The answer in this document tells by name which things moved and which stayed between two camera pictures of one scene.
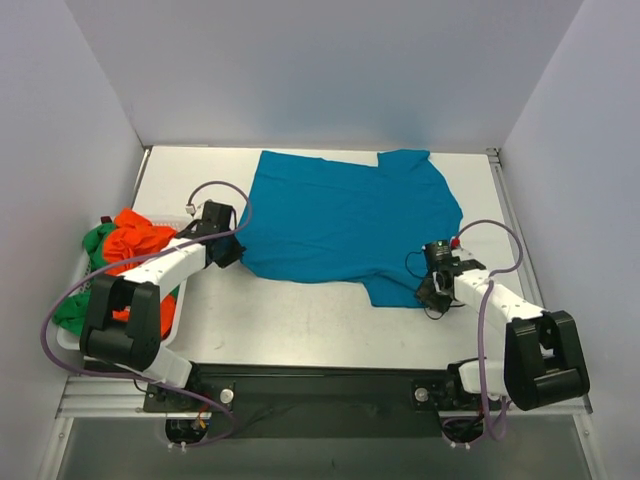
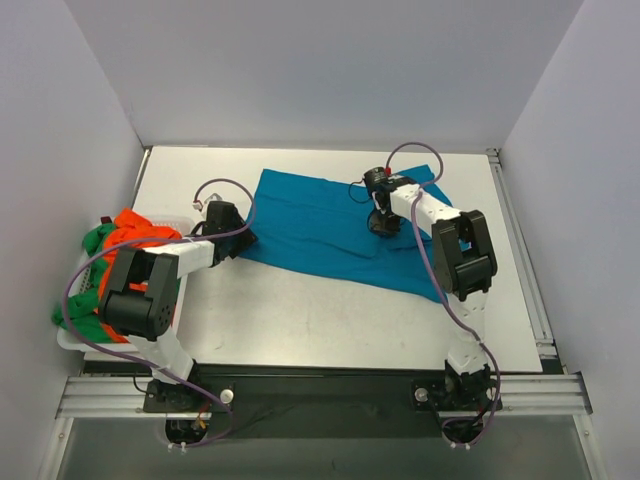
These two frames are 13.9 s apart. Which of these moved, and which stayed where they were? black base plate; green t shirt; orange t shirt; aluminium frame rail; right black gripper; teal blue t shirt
Moved: right black gripper; teal blue t shirt
Stayed: aluminium frame rail; orange t shirt; black base plate; green t shirt
